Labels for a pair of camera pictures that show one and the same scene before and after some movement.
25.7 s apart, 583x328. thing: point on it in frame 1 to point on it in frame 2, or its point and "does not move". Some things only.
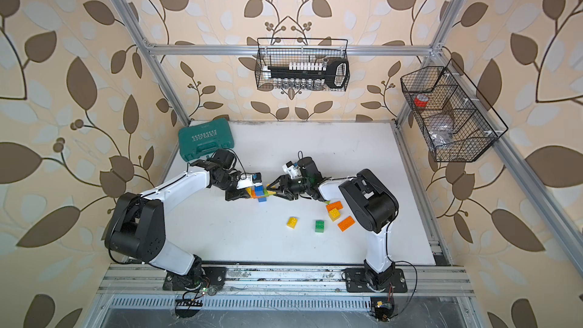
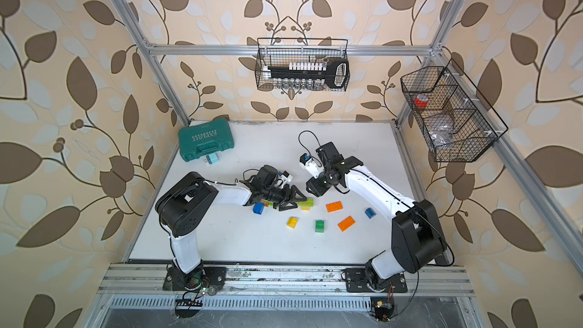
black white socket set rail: (310, 75) does not move
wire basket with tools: (279, 52) does not move
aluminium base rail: (149, 280) does not move
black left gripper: (236, 194) to (285, 190)
